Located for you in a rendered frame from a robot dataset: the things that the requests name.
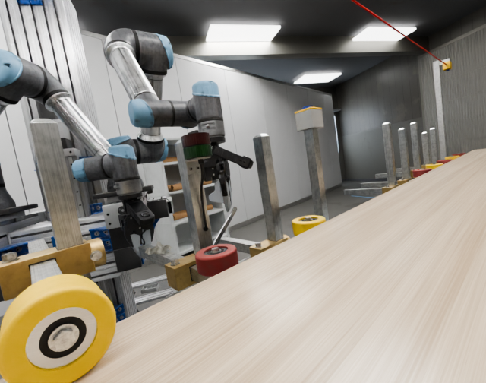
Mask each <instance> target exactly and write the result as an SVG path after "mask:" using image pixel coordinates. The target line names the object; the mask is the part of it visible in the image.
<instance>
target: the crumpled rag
mask: <svg viewBox="0 0 486 383"><path fill-rule="evenodd" d="M167 249H168V250H170V251H171V246H170V245H162V244H161V242H159V241H158V242H157V244H156V247H155V248H150V247H149V248H146V251H145V253H147V254H148V255H152V254H155V255H156V254H164V253H166V250H167Z"/></svg>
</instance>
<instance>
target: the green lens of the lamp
mask: <svg viewBox="0 0 486 383"><path fill-rule="evenodd" d="M183 151H184V156H185V160H186V159H188V158H192V157H202V156H212V155H213V152H212V147H211V145H209V144H206V145H198V146H193V147H186V148H184V149H183Z"/></svg>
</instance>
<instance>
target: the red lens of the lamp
mask: <svg viewBox="0 0 486 383"><path fill-rule="evenodd" d="M181 142H182V147H183V148H184V147H186V146H190V145H194V144H211V143H210V134H209V133H206V132H202V133H193V134H189V135H184V136H181Z"/></svg>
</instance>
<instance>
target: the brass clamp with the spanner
mask: <svg viewBox="0 0 486 383"><path fill-rule="evenodd" d="M179 261H180V264H178V265H176V266H170V264H171V262H170V263H168V264H165V269H166V276H167V280H168V285H169V286H170V287H171V288H173V289H175V290H177V291H180V290H183V289H184V288H187V287H189V286H191V285H193V284H195V283H196V282H195V281H193V280H192V277H191V269H190V267H192V266H195V265H196V260H195V254H191V255H188V256H185V257H183V258H180V259H179Z"/></svg>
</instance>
